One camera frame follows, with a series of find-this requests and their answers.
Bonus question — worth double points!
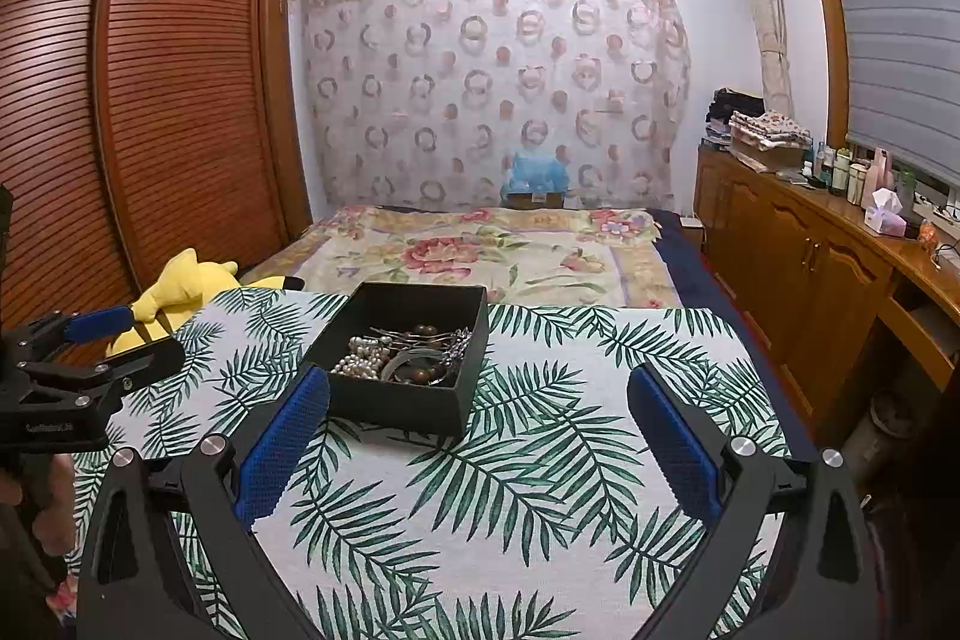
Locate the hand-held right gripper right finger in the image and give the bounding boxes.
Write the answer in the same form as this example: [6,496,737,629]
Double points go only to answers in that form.
[626,362,882,640]

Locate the dark folded clothes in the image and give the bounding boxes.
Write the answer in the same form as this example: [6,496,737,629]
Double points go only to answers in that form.
[705,87,766,146]

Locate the row of toiletry bottles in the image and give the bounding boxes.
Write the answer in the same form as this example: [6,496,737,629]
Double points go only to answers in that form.
[806,137,920,214]

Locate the wooden cabinet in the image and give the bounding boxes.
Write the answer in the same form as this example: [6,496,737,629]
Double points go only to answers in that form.
[694,145,960,446]

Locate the person's left hand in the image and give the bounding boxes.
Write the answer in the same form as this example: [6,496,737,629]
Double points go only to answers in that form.
[0,452,77,540]

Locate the green leaf-print cloth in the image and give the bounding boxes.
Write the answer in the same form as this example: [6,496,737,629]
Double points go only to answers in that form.
[67,287,796,640]

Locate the tied beige curtain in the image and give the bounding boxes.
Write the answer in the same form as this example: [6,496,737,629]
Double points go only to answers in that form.
[724,0,796,120]

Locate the folded floral cloths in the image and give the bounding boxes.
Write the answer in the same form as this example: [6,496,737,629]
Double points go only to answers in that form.
[727,110,815,155]

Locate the pink tissue box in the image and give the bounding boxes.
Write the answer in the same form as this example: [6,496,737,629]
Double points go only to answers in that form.
[861,190,908,236]

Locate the black jewelry box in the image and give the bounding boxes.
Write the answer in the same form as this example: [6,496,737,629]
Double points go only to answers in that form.
[300,281,490,446]

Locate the navy bed sheet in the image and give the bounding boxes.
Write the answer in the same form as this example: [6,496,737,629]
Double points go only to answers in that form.
[645,206,818,453]

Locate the yellow plush toy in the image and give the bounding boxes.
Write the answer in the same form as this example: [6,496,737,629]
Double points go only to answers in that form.
[105,248,305,357]

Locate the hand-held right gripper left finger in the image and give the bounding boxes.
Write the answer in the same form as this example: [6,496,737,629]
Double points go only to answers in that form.
[75,364,335,640]

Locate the wooden window frame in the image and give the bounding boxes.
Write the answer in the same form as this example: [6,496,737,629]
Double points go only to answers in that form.
[787,0,852,148]

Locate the white pearl necklace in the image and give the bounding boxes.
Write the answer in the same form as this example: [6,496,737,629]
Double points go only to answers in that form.
[330,332,395,380]

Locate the brown wooden bead bracelet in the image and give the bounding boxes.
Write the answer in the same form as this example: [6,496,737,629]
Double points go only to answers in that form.
[379,322,451,386]

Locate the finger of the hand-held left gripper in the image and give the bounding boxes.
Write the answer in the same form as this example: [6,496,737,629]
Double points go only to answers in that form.
[0,306,137,372]
[15,338,186,410]

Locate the silver bracelet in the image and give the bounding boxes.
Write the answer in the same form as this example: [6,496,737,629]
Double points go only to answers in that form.
[431,329,475,378]

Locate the blue plush toy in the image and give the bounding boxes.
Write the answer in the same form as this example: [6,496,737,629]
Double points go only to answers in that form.
[501,143,571,195]

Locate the wooden slatted wardrobe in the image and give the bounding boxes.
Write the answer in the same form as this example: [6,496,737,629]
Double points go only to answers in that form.
[0,0,312,371]

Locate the circle-print sheer curtain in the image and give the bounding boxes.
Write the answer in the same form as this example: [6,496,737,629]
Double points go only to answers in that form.
[300,0,691,214]

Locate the brown cardboard box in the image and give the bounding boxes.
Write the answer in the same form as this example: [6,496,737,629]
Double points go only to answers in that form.
[506,190,567,211]

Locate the grey window blind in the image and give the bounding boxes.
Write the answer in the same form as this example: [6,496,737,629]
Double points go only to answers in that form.
[814,0,960,185]

